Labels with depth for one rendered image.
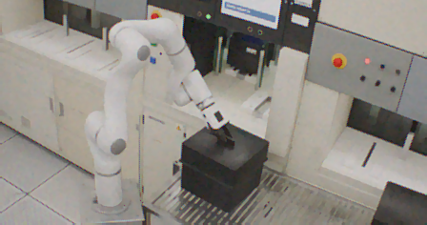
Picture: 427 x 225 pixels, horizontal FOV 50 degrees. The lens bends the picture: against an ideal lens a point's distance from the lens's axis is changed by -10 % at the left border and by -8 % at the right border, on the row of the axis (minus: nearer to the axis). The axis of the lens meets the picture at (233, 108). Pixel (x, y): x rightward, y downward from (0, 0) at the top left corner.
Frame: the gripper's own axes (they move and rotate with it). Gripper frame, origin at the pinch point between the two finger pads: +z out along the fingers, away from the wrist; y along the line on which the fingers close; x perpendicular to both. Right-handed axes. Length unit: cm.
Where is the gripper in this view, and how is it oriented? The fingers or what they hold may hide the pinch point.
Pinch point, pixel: (225, 136)
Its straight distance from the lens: 218.7
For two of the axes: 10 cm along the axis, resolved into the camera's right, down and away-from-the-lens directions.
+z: 5.0, 8.6, 0.6
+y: 5.5, -3.7, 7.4
